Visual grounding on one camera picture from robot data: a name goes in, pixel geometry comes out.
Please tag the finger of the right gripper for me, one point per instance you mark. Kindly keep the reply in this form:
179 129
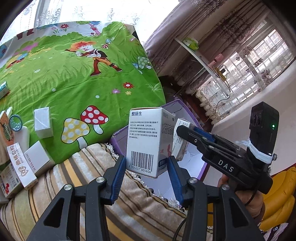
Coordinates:
200 133
187 135

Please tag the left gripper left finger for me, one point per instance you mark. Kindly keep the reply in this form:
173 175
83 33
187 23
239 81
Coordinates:
61 219

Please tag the white barcode medicine box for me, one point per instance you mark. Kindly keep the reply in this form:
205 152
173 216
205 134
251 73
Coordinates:
149 140

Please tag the white dental gold logo box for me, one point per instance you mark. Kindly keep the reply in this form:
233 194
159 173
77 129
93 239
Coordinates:
21 166

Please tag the white Ji Yin Music box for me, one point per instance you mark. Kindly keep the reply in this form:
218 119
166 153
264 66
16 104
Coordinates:
39 159

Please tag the plain white rectangular box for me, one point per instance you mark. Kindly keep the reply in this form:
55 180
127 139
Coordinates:
42 123

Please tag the white red-blue medicine box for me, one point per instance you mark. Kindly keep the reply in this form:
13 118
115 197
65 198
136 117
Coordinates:
10 182

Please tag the person right hand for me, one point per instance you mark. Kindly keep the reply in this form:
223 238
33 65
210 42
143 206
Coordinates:
256 207

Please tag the purple storage box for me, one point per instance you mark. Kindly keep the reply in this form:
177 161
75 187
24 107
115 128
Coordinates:
188 156

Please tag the white plastic holder base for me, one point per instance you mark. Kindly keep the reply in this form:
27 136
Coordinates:
22 137

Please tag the teal round disc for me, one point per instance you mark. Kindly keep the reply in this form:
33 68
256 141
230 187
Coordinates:
15 123

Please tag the green cartoon print cloth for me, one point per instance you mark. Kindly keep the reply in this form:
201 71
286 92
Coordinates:
90 74

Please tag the teal small box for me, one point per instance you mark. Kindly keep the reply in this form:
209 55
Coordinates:
4 90

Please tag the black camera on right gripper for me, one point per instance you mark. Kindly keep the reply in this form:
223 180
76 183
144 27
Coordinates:
263 127

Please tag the white wall shelf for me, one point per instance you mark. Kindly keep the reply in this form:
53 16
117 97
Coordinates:
200 58

